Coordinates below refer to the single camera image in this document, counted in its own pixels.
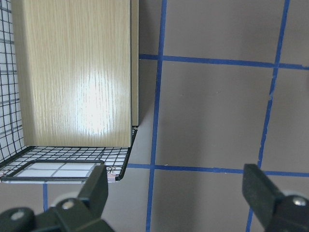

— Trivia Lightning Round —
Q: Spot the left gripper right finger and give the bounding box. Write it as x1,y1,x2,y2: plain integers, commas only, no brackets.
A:
242,164,309,232

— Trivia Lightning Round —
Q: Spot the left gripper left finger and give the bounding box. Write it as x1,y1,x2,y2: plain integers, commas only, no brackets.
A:
0,165,113,232

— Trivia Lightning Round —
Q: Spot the wire and wood shelf rack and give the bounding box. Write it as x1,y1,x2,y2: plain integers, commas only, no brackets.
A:
0,0,140,184

